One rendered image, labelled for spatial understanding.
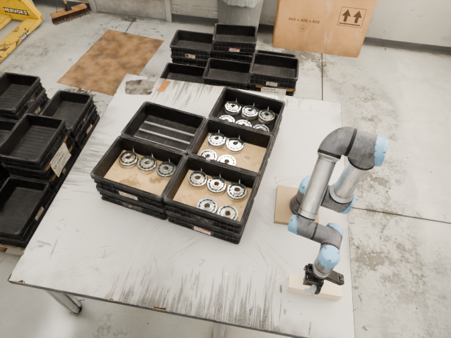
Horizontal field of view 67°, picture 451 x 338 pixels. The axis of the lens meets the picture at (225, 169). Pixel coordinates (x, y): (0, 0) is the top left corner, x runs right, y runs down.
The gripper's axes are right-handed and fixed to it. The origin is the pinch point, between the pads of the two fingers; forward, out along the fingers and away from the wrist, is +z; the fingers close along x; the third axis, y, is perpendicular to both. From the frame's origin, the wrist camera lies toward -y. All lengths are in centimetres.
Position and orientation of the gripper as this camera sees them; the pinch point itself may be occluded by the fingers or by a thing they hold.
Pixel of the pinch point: (314, 286)
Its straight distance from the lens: 170.5
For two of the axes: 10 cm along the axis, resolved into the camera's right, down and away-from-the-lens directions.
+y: -9.8, -1.6, 0.8
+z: -0.3, 6.1, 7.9
